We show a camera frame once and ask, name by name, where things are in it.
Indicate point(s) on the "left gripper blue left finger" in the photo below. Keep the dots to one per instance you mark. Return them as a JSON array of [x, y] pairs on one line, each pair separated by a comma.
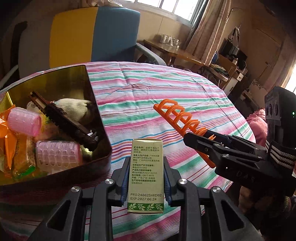
[[124, 177]]

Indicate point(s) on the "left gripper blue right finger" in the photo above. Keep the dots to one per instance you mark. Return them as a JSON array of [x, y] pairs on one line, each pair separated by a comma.
[[167, 184]]

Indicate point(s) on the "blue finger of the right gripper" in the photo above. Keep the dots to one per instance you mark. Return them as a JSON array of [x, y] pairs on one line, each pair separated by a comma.
[[208, 143], [231, 141]]

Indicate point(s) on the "small green cream carton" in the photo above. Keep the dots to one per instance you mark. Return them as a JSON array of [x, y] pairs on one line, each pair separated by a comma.
[[146, 177]]

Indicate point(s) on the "orange plastic comb clip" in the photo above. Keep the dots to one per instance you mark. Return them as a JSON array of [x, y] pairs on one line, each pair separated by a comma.
[[178, 118]]

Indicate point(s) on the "cream sock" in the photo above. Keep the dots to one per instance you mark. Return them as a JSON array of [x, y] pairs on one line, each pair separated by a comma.
[[75, 108]]

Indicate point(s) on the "black hair comb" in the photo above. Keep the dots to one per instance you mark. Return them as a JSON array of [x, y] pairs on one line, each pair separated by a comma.
[[88, 138]]

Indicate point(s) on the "pink hair roller with clip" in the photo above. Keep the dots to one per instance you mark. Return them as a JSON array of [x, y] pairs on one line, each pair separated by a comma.
[[24, 121]]

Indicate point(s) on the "orange white snack bag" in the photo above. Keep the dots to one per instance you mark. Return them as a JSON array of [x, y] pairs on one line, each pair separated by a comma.
[[10, 140]]

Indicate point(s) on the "right hand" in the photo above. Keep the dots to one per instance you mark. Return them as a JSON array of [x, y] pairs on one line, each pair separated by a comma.
[[257, 201]]

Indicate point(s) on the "gold maroon tin box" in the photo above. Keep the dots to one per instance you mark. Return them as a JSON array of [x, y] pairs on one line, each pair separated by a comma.
[[68, 82]]

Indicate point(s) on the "wooden side table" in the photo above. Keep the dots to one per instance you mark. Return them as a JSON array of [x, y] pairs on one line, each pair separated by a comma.
[[171, 53]]

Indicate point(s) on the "beige curtain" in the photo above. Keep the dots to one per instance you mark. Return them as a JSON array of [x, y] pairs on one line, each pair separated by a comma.
[[206, 38]]

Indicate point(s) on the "white cups on table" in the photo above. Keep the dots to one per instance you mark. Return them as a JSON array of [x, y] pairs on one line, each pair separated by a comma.
[[169, 40]]

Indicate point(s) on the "grey yellow blue armchair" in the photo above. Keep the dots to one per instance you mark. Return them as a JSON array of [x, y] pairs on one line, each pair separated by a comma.
[[105, 33]]

